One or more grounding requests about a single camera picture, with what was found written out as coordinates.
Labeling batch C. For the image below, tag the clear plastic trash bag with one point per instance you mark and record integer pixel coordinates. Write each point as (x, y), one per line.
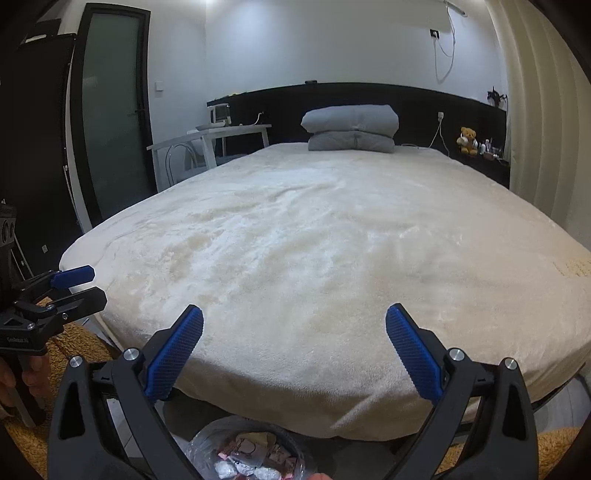
(198, 450)

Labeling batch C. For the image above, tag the dark plant ornament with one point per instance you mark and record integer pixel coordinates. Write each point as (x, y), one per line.
(496, 96)

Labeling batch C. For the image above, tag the yellow woven rug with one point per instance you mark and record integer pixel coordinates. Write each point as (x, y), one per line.
(87, 344)
(554, 450)

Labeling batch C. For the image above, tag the beige plush bed blanket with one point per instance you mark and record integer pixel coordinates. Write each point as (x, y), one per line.
(323, 240)

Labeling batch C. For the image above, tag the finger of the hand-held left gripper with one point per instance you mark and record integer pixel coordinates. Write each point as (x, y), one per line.
(85, 300)
(74, 277)

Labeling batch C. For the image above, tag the large grey folded duvet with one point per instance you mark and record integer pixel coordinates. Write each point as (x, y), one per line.
(351, 119)

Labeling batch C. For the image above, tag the brown teddy bear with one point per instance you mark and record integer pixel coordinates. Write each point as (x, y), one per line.
(467, 141)

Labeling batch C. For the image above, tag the clear chair with grey seat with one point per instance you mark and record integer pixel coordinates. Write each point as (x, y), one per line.
(228, 159)

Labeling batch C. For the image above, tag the white air conditioner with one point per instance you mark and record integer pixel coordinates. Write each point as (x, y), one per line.
(457, 8)

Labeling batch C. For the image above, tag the frosted glass door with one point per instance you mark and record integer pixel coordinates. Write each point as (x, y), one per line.
(115, 115)

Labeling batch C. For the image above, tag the cluster of small bottles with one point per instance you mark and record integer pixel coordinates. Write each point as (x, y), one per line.
(490, 150)

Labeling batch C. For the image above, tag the small grey folded duvet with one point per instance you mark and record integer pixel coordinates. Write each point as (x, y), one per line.
(351, 144)

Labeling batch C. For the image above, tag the person's left hand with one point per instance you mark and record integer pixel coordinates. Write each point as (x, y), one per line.
(39, 374)

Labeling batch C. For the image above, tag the white desk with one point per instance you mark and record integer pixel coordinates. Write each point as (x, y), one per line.
(231, 130)

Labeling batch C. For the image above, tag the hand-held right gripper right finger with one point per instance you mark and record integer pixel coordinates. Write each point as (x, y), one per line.
(415, 355)

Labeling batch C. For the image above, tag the small white desk appliance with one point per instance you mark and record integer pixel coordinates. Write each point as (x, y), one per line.
(219, 114)

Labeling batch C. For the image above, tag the cream curtain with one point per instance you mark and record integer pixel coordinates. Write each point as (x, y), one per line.
(540, 115)

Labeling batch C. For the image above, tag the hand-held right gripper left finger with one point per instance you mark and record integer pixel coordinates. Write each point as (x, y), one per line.
(175, 355)

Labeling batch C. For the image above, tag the black wardrobe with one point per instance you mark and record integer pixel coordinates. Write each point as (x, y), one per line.
(32, 138)

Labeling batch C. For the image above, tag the black padded headboard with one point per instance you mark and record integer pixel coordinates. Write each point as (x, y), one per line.
(277, 106)

